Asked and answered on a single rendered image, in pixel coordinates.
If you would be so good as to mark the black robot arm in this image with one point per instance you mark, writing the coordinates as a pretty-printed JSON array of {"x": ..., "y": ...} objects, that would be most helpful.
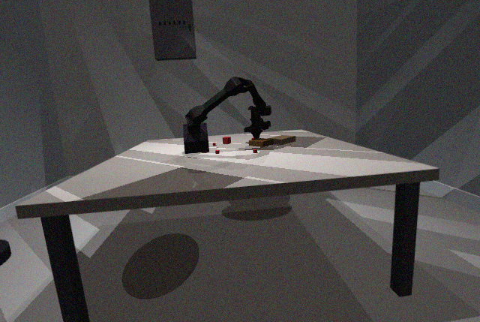
[{"x": 234, "y": 86}]

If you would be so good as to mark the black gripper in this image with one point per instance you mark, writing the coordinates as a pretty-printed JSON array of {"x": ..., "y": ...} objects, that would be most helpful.
[{"x": 253, "y": 128}]

